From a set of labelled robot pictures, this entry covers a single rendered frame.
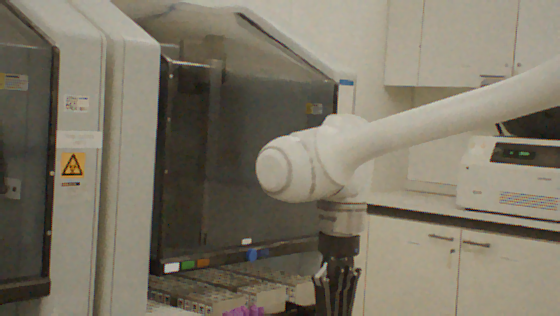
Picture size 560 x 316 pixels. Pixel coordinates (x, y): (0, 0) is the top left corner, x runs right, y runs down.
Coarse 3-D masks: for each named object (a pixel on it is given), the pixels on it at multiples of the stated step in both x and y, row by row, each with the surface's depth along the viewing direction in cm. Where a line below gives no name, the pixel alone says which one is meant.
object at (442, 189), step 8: (408, 184) 460; (416, 184) 457; (424, 184) 454; (432, 184) 451; (440, 184) 448; (448, 184) 446; (424, 192) 454; (432, 192) 451; (440, 192) 447; (448, 192) 444; (456, 192) 441
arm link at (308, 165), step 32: (544, 64) 118; (480, 96) 119; (512, 96) 119; (544, 96) 118; (320, 128) 122; (352, 128) 121; (384, 128) 118; (416, 128) 118; (448, 128) 119; (256, 160) 123; (288, 160) 118; (320, 160) 120; (352, 160) 120; (288, 192) 119; (320, 192) 122
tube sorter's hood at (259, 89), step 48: (144, 0) 191; (192, 48) 174; (240, 48) 192; (288, 48) 213; (192, 96) 164; (240, 96) 175; (288, 96) 189; (336, 96) 204; (192, 144) 165; (240, 144) 177; (192, 192) 166; (240, 192) 178; (192, 240) 167; (240, 240) 179; (288, 240) 193
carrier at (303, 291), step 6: (300, 282) 200; (306, 282) 201; (312, 282) 202; (294, 288) 197; (300, 288) 199; (306, 288) 201; (312, 288) 203; (294, 294) 197; (300, 294) 199; (306, 294) 201; (312, 294) 203; (294, 300) 197; (300, 300) 199; (306, 300) 201; (312, 300) 203
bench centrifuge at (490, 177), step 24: (528, 120) 394; (552, 120) 386; (480, 144) 374; (504, 144) 366; (528, 144) 359; (552, 144) 353; (480, 168) 368; (504, 168) 360; (528, 168) 353; (552, 168) 347; (480, 192) 368; (504, 192) 361; (528, 192) 353; (552, 192) 346; (552, 216) 346
